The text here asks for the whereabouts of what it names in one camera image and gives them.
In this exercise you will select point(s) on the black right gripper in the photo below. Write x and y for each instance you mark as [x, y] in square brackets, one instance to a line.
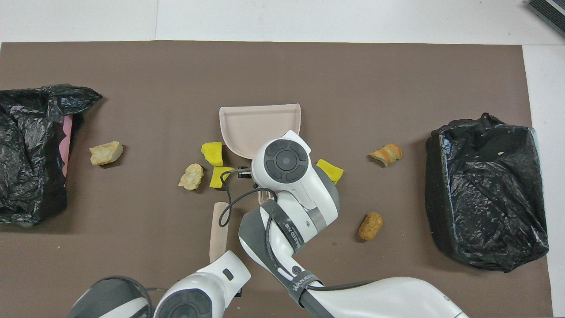
[244, 172]

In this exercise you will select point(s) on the small yellow sponge piece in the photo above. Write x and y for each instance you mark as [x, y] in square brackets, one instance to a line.
[218, 177]

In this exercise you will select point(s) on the chunky yellow sponge piece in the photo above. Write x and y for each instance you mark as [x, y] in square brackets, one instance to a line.
[212, 153]

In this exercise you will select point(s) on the beige plastic dustpan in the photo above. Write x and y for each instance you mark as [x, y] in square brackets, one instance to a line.
[256, 128]

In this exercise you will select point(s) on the lumpy beige rock piece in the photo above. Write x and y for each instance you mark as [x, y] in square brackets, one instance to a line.
[191, 176]

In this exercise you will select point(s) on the beige hand brush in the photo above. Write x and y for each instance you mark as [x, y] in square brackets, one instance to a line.
[218, 229]

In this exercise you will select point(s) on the yellow notched sponge piece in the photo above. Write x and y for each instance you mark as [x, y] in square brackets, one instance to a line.
[331, 170]

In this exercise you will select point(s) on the brown bread roll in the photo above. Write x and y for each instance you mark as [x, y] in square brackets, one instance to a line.
[370, 225]

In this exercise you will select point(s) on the wedge beige rock piece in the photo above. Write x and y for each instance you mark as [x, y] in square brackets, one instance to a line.
[105, 153]

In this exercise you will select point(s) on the orange striped pastry piece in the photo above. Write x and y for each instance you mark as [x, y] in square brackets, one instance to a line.
[387, 154]

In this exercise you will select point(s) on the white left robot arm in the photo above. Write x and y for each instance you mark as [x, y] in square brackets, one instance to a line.
[198, 291]

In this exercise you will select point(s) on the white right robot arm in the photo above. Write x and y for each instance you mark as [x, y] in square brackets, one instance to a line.
[300, 212]

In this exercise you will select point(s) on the pink plastic bin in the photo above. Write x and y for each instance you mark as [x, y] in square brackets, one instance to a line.
[66, 141]

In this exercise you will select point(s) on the black trash bag liner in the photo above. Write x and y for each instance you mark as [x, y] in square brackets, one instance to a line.
[26, 150]

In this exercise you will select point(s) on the black bag lined bin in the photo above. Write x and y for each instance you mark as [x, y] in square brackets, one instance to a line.
[485, 190]

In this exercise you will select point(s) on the brown table mat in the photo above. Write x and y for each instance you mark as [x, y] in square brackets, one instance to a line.
[176, 70]

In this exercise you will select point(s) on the dark ridged panel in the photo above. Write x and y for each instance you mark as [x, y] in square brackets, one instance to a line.
[549, 13]

